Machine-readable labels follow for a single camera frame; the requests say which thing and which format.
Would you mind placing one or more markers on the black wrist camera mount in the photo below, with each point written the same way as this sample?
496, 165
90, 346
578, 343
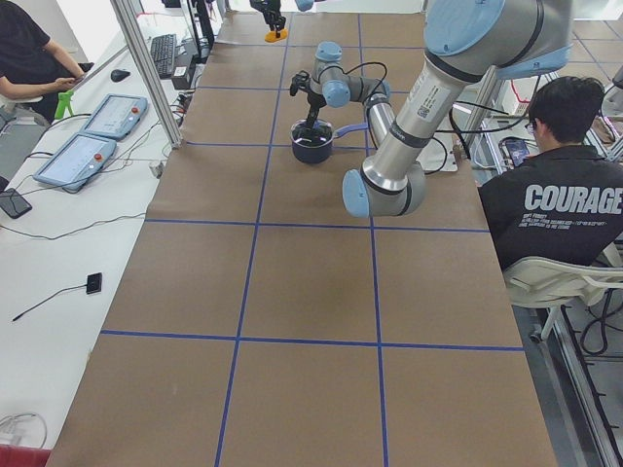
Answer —
301, 81

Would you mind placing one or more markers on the person in black shirt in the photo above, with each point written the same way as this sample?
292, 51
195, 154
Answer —
33, 65

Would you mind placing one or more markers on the yellow corn cob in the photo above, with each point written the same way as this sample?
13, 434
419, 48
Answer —
274, 36

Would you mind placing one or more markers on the aluminium frame post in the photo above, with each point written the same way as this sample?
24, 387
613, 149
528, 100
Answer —
127, 20

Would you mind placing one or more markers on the glass lid blue knob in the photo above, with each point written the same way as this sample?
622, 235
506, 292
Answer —
311, 137

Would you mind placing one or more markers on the small black sensor pad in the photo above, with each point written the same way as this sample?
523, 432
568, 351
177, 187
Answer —
94, 283

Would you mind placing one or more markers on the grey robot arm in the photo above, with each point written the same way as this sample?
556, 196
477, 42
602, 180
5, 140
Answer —
463, 40
302, 5

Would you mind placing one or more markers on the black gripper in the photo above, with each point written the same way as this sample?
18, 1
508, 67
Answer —
269, 7
313, 103

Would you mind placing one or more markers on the seated person courage jacket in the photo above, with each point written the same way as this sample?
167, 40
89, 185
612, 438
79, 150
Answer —
565, 203

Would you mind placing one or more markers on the far blue teach pendant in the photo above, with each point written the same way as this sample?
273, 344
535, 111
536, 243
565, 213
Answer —
116, 116

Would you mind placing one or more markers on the black keyboard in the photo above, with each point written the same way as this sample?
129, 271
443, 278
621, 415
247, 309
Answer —
163, 53

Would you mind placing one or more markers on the black smartphone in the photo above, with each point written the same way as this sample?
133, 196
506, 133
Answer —
14, 204

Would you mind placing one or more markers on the blue teach pendant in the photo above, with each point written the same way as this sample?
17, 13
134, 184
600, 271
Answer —
76, 162
116, 116

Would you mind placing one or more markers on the black computer mouse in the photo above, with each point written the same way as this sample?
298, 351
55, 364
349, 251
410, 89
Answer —
117, 75

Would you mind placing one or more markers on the white plastic chair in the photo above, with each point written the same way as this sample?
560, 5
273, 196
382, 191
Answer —
536, 282

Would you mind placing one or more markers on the near blue teach pendant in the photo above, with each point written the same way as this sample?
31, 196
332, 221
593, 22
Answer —
76, 162

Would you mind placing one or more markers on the blue saucepan with handle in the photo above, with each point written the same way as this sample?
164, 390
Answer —
321, 154

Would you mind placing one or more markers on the green clamp stand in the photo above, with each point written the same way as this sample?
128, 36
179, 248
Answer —
64, 104

